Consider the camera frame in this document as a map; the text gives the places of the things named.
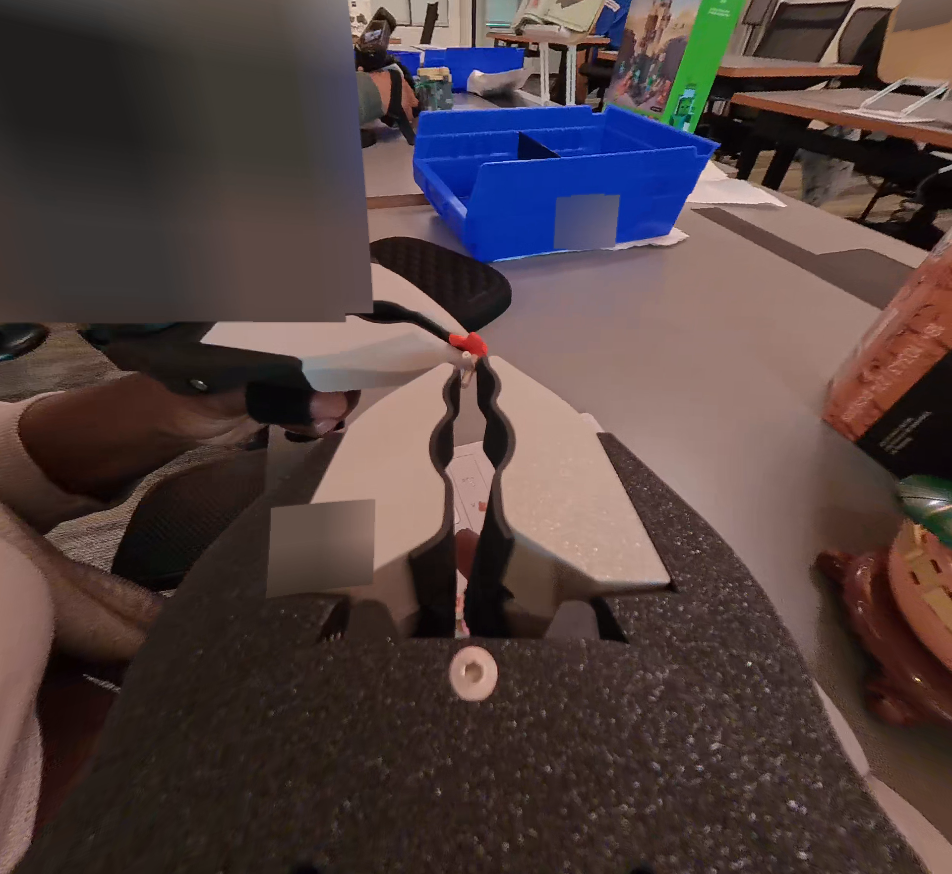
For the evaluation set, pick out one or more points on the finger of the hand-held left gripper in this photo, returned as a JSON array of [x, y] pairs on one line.
[[372, 374], [357, 342]]

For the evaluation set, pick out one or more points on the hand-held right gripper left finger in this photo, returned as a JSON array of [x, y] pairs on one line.
[[401, 457]]

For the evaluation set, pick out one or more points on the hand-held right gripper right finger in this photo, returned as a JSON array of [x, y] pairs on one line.
[[565, 502]]

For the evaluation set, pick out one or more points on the small white cross toy piece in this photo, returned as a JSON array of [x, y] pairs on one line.
[[467, 368]]

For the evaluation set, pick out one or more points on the small red toy piece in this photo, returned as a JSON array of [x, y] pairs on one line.
[[472, 346]]

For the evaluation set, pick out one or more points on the person's left forearm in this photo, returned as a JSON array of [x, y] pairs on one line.
[[30, 465]]

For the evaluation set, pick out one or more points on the person's left hand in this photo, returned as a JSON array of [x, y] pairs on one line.
[[149, 435]]

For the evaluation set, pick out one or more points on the white instruction booklet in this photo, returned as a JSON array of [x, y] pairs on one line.
[[470, 480]]

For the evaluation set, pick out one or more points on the black chair armrest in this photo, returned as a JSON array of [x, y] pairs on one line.
[[446, 279]]

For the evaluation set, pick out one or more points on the black mesh chair seat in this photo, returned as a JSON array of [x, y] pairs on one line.
[[186, 517]]

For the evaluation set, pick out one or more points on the blue plastic bin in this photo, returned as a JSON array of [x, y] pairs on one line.
[[506, 212], [476, 59]]

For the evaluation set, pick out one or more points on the toy brick orchid pot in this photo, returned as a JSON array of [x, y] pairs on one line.
[[870, 591]]

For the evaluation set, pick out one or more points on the white paper sheet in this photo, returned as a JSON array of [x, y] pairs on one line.
[[729, 193]]

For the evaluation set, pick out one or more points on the brown toy set box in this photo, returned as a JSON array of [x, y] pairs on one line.
[[892, 368]]

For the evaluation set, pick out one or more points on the person's pale hoodie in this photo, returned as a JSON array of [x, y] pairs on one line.
[[18, 666]]

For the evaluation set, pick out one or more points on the white leg table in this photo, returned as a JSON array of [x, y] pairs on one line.
[[550, 37]]

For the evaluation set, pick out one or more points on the green toy set box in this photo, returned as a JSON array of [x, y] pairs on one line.
[[714, 41]]

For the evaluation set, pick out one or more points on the wooden top table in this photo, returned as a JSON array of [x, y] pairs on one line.
[[781, 67], [818, 107]]

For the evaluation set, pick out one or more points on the black office chair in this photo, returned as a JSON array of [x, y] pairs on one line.
[[762, 7], [803, 29], [870, 33]]

